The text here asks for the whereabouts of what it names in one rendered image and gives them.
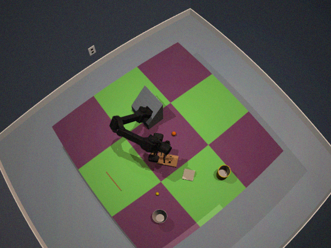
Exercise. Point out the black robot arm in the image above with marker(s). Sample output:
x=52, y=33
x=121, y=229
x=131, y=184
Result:
x=150, y=144

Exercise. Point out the dark grey cup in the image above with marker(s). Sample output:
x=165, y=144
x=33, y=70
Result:
x=159, y=216

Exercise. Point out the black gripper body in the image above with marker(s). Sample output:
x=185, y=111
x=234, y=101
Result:
x=154, y=157

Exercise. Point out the yellow cup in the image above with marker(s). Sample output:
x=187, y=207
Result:
x=223, y=172

